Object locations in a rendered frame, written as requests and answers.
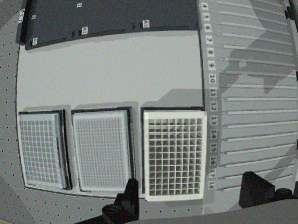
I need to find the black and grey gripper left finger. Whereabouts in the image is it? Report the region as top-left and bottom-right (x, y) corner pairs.
(74, 179), (139, 224)

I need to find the white deep-well block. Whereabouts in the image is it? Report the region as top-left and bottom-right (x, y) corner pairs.
(144, 110), (207, 201)

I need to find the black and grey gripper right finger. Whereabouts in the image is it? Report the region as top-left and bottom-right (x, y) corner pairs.
(239, 171), (298, 209)

